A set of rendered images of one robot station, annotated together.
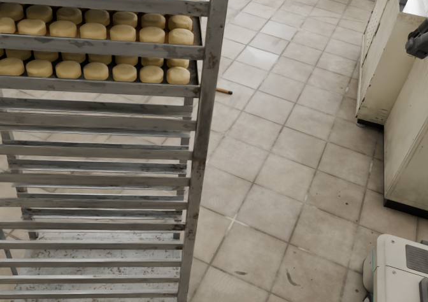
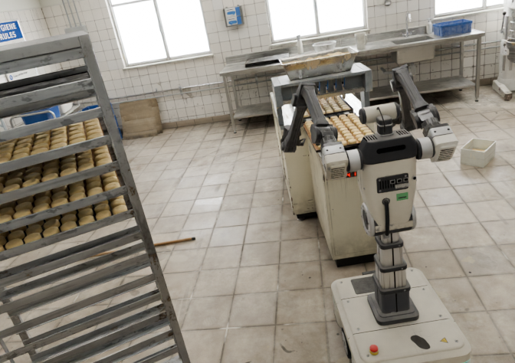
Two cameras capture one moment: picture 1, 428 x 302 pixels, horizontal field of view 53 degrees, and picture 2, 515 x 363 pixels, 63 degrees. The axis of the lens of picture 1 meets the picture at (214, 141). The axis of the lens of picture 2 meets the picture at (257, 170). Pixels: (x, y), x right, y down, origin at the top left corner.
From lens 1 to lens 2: 66 cm
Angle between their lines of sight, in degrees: 19
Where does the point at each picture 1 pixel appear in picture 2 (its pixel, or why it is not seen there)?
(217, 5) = (121, 160)
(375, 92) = (296, 190)
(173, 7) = (100, 171)
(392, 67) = (297, 168)
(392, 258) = (344, 293)
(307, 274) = (297, 339)
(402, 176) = (334, 237)
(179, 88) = (121, 215)
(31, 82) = (31, 246)
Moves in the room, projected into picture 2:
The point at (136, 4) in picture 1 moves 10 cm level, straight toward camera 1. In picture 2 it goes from (79, 177) to (82, 187)
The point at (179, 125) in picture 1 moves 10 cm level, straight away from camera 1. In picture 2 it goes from (131, 238) to (129, 225)
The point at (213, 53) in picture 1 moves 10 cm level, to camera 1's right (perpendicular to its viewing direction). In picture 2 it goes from (131, 186) to (162, 178)
